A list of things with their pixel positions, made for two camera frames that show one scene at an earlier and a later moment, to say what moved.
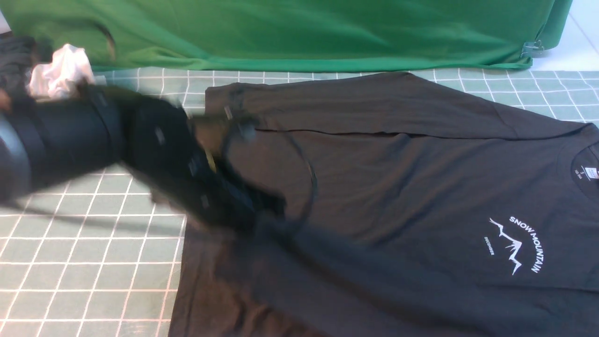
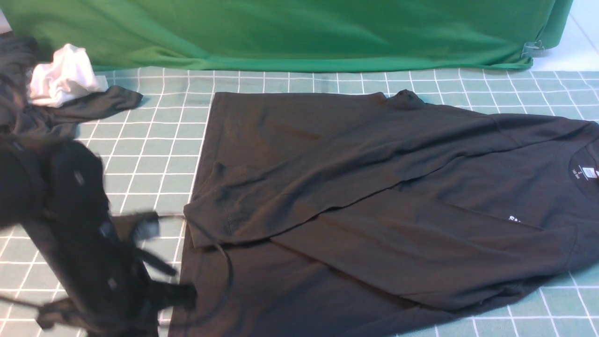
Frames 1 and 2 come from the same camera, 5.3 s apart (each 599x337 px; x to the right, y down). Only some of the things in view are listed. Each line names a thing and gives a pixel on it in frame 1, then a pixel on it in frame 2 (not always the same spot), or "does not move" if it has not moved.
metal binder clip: (532, 49) does not move
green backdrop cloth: (132, 35) does not move
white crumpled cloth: (61, 78) does not move
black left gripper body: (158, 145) → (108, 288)
